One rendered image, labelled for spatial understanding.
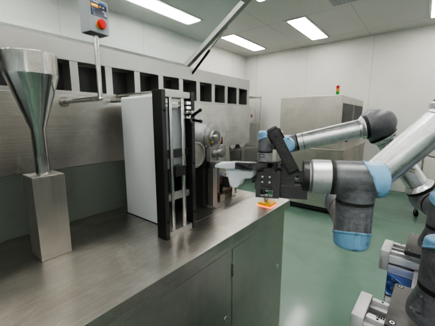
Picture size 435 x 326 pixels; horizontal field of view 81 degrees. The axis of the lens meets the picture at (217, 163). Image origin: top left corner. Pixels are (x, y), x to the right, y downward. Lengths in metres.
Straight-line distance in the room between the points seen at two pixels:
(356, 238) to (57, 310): 0.69
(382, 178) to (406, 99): 4.94
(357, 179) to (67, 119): 1.07
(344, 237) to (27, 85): 0.90
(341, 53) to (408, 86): 1.30
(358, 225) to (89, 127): 1.09
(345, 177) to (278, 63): 5.71
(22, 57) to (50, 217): 0.47
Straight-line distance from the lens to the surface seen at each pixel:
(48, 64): 0.93
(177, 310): 0.96
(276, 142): 0.58
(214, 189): 1.28
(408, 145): 0.75
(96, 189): 1.32
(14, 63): 0.92
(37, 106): 0.93
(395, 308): 0.96
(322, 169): 0.58
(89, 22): 0.98
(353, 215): 0.61
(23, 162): 1.20
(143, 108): 1.11
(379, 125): 1.19
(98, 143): 1.29
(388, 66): 5.60
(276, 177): 0.57
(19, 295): 0.89
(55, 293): 0.85
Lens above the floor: 1.34
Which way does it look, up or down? 10 degrees down
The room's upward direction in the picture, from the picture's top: straight up
